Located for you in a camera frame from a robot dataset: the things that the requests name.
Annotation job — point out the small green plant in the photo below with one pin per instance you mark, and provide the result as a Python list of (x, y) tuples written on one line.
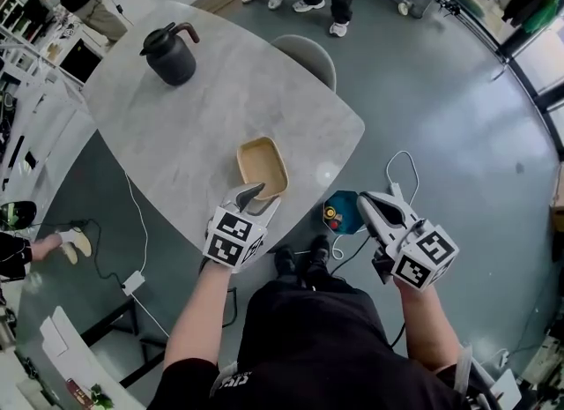
[(102, 397)]

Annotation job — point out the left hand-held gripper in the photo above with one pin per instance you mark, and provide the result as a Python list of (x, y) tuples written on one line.
[(233, 240)]

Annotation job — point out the person's right black shoe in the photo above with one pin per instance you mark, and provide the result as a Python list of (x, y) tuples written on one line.
[(319, 254)]

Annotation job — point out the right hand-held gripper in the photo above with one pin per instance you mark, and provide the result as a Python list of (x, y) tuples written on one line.
[(423, 258)]

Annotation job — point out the brass connector with red part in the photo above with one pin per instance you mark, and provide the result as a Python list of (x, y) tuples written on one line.
[(330, 212)]

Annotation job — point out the black thermal kettle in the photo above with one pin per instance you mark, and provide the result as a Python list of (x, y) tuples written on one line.
[(172, 60)]

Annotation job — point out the person's left forearm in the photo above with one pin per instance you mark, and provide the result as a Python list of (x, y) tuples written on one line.
[(198, 320)]

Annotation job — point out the person's black clothing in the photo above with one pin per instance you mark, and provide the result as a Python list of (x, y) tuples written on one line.
[(317, 355)]

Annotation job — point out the person's left black shoe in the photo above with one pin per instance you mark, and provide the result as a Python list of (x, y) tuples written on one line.
[(284, 260)]

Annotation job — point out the white shelf unit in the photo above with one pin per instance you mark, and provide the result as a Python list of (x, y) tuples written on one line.
[(31, 91)]

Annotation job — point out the teal waste bin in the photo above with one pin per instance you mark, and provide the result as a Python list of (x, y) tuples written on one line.
[(348, 214)]

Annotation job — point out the red notebook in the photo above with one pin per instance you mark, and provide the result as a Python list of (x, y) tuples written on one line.
[(77, 392)]

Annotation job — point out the white power strip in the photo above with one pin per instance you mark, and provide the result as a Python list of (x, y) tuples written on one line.
[(394, 190)]

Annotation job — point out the grey chair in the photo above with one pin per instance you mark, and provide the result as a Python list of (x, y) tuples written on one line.
[(308, 55)]

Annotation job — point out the white power adapter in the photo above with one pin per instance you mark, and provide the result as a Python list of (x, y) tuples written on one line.
[(133, 282)]

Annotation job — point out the black desk base frame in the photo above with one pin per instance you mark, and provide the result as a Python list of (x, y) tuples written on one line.
[(132, 337)]

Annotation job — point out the person's right forearm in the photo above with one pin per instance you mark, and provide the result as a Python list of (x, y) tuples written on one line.
[(427, 324)]

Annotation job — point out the tan square bowl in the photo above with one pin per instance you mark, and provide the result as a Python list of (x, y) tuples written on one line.
[(260, 161)]

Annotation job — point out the white curved desk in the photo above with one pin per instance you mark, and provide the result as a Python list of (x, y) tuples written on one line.
[(88, 373)]

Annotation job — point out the person's black shoe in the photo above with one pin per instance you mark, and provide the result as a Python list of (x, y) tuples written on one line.
[(319, 254), (284, 260)]

